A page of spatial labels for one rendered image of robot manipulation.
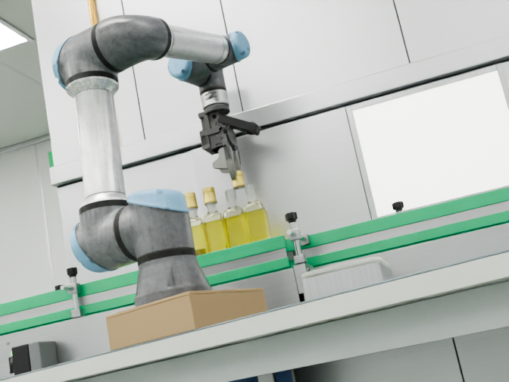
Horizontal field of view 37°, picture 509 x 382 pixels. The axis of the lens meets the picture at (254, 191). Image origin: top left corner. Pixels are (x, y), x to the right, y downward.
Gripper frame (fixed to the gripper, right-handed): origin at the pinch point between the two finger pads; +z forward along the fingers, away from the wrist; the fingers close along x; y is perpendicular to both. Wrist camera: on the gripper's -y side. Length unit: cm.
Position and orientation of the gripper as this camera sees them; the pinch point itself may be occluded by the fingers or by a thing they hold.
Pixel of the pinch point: (237, 175)
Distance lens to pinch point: 203.3
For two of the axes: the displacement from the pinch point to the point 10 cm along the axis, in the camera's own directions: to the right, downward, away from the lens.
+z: 1.9, 9.5, -2.3
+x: -2.9, -1.7, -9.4
